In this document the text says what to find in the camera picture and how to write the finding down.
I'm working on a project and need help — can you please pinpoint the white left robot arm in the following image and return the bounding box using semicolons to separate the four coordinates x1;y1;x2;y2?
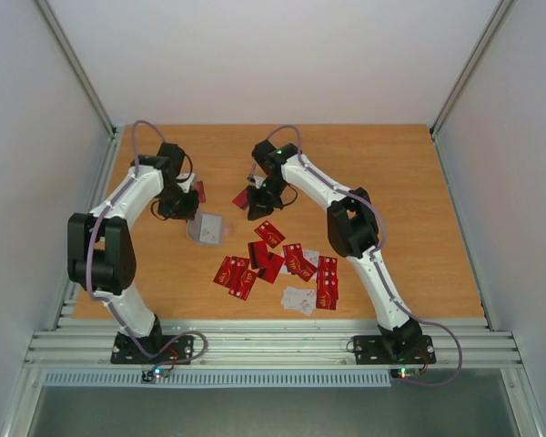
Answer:
67;142;199;362

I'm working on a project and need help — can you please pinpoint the red VIP card under pile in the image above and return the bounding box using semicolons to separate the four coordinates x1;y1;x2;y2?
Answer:
228;269;258;300

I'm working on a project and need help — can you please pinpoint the grey slotted cable duct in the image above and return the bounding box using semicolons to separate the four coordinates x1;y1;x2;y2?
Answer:
43;369;391;389

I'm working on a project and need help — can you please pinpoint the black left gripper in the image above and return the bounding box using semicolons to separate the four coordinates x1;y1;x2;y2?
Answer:
158;184;201;220

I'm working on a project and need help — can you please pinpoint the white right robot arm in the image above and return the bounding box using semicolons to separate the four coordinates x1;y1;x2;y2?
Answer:
248;140;432;362

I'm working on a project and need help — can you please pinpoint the red card far left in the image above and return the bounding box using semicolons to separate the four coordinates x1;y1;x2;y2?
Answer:
194;180;207;203

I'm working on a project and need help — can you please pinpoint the red card stack right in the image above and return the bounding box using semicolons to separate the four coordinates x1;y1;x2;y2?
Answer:
316;256;339;310

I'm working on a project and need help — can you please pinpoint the red VIP card left pile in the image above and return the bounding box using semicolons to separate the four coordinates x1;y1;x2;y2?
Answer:
213;256;249;289

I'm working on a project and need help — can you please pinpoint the white card front right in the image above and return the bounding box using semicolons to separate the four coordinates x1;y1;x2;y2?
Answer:
281;287;316;316

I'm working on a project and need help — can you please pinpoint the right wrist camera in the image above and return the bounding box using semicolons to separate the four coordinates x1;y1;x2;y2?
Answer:
248;175;265;188

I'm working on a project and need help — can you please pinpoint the red VIP card centre right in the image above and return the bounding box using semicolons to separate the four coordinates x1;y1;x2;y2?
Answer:
282;243;317;282

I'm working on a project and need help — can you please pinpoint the dark red magstripe card centre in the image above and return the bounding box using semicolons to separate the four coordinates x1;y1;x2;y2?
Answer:
248;240;285;283

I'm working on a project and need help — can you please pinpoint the aluminium front rail frame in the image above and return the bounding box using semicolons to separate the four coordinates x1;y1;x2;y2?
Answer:
24;318;523;369

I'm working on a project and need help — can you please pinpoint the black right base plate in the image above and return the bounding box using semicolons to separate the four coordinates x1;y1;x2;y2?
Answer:
351;335;437;365

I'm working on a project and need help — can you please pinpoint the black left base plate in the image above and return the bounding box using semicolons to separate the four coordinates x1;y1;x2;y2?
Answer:
110;334;194;365

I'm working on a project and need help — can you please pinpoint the red VIP card top pile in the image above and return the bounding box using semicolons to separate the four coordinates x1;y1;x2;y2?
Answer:
254;220;286;249

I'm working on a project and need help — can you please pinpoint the pink leather card holder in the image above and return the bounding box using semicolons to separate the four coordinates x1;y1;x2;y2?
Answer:
187;211;234;247

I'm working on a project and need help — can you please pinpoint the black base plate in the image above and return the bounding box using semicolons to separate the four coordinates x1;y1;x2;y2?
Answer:
110;334;194;365
351;335;437;365

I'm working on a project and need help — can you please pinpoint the dark red card top centre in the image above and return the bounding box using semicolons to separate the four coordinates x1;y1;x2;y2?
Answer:
232;189;249;210

